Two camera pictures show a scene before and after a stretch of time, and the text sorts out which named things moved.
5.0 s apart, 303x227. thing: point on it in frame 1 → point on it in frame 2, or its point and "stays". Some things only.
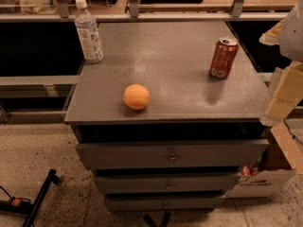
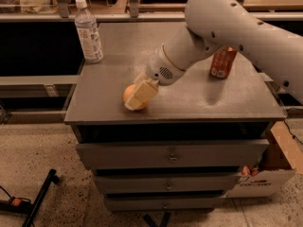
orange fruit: [136, 96] stays
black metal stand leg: [50, 179] stays
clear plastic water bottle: [88, 33] stays
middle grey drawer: [166, 183] stays
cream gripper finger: [288, 92] → [144, 93]
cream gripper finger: [272, 37] → [143, 77]
